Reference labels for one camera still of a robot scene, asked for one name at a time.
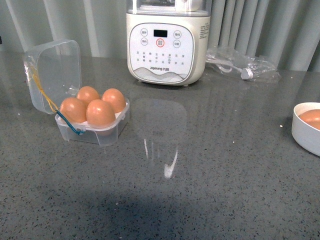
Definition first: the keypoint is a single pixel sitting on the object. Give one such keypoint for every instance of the white soy milk maker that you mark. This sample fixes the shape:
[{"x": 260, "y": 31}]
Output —
[{"x": 167, "y": 40}]

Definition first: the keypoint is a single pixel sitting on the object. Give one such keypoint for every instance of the brown egg in box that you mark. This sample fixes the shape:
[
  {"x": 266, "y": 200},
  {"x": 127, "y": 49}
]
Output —
[
  {"x": 74, "y": 110},
  {"x": 100, "y": 113},
  {"x": 115, "y": 98}
]

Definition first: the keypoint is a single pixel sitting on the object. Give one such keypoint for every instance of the clear plastic bag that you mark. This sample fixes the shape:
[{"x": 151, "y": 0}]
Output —
[{"x": 231, "y": 63}]

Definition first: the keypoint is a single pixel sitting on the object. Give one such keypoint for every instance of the white ceramic bowl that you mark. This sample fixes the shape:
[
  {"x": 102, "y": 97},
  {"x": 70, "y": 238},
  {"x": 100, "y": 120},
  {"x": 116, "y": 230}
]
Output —
[{"x": 304, "y": 134}]

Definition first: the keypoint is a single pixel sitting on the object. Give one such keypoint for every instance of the grey curtain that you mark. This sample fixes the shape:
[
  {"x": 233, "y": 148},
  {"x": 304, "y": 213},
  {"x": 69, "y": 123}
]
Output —
[{"x": 284, "y": 32}]

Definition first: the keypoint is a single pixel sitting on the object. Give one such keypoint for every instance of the clear plastic egg box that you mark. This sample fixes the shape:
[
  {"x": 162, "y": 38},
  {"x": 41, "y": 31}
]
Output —
[{"x": 53, "y": 72}]

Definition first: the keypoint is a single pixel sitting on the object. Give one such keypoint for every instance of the brown egg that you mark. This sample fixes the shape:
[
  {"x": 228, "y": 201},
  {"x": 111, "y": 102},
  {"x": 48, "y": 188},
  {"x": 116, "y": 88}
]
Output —
[
  {"x": 74, "y": 110},
  {"x": 87, "y": 94},
  {"x": 312, "y": 118},
  {"x": 100, "y": 113},
  {"x": 115, "y": 98}
]

